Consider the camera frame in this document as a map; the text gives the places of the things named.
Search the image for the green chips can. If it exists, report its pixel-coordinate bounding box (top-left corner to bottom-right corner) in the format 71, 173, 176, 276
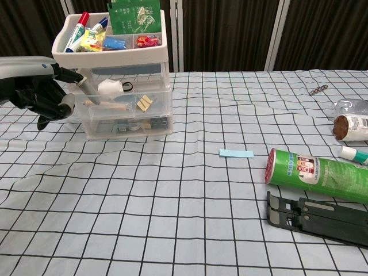
264, 148, 368, 204

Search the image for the white tissue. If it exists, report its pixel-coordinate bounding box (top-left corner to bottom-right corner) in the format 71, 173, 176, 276
97, 79, 124, 95

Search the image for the checkered light blue tablecloth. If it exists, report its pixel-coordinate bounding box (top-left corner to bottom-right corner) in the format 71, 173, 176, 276
0, 68, 368, 276

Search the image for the white plastic drawer organizer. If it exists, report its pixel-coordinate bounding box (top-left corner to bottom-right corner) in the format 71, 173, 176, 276
51, 9, 174, 141

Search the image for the white green glue stick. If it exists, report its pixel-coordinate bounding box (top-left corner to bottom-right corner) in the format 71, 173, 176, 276
340, 145, 368, 166

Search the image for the clear plastic drawer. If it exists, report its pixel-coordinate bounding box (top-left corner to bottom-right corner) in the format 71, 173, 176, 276
86, 114, 171, 136
73, 75, 173, 120

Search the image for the white bottle yellow cap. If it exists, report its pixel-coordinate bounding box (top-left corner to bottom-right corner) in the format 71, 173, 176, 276
332, 114, 368, 141

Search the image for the red capped marker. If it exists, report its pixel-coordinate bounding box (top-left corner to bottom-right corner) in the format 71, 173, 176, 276
65, 11, 90, 53

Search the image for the green packet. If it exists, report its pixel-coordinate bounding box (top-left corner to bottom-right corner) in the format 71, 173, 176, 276
108, 0, 162, 35

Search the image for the small metal chain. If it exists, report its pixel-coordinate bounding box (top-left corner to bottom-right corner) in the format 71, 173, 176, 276
309, 84, 329, 95

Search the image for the blue capped marker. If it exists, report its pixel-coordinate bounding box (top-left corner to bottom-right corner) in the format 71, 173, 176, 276
91, 17, 109, 32

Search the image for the black folding stand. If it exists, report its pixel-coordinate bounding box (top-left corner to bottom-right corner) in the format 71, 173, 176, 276
266, 191, 368, 248

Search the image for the blue snack packet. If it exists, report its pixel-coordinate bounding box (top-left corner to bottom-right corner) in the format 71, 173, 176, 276
102, 36, 128, 51

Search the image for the red snack packet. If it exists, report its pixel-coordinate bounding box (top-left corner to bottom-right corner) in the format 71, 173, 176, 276
135, 34, 162, 48

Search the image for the yellow snack packet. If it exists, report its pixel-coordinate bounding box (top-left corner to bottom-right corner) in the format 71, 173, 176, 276
81, 28, 106, 52

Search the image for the black folding screen partition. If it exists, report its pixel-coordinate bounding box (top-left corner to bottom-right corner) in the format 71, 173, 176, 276
0, 0, 368, 83

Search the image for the light blue paper strip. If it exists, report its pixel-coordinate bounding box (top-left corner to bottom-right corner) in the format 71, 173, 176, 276
218, 148, 255, 159

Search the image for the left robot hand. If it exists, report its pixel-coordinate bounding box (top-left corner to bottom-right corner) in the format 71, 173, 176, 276
0, 56, 101, 132

